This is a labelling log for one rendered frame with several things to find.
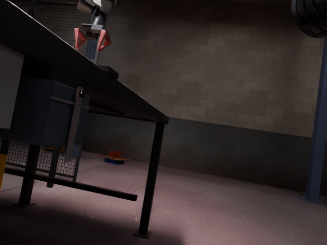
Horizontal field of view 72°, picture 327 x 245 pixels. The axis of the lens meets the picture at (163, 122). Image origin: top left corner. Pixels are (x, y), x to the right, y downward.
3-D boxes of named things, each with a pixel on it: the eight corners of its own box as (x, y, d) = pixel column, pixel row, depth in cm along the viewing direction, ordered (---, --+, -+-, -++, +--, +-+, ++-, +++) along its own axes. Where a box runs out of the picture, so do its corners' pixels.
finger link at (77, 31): (83, 44, 86) (91, 25, 89) (67, 42, 88) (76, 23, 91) (91, 55, 93) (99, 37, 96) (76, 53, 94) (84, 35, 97)
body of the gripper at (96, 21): (102, 28, 88) (108, 14, 90) (79, 26, 90) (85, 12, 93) (108, 40, 94) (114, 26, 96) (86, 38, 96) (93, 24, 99)
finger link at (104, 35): (99, 46, 85) (107, 26, 88) (82, 44, 87) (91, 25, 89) (106, 57, 91) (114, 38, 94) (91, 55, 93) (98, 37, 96)
